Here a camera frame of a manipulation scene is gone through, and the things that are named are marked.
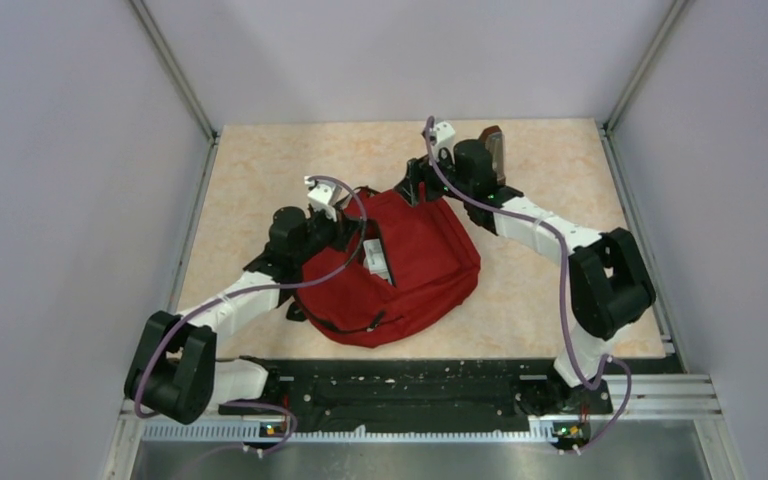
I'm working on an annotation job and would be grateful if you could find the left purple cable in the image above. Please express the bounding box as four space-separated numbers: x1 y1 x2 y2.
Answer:
133 175 369 458

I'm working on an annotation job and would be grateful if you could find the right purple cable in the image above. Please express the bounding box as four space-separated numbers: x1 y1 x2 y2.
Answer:
423 115 634 455

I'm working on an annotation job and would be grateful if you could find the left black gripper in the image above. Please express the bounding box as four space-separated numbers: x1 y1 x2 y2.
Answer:
294 204 362 265

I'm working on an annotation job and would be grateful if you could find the red backpack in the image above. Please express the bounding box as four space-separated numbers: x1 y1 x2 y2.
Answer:
286 187 481 348

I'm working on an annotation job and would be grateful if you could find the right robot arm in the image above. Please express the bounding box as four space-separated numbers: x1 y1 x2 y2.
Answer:
396 139 656 412

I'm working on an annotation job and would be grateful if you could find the brown wooden metronome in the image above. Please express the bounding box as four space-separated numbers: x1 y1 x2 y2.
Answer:
478 125 506 186

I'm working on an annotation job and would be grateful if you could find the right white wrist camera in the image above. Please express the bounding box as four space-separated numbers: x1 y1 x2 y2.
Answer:
422 117 456 161

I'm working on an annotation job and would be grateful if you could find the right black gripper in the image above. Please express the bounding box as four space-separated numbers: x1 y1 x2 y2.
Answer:
394 144 472 208

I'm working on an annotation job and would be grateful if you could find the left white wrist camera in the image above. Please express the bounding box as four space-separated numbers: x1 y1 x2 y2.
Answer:
304 175 345 222

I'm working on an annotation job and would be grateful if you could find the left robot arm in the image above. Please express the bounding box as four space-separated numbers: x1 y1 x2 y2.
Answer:
124 207 366 425

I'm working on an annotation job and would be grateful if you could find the white paper tag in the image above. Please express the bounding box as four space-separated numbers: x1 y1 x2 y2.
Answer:
363 239 393 284

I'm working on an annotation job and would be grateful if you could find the purple cable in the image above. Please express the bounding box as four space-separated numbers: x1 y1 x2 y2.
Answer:
133 175 369 458
423 115 634 455

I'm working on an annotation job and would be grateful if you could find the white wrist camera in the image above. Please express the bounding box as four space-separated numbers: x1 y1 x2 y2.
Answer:
422 117 456 161
304 175 345 222

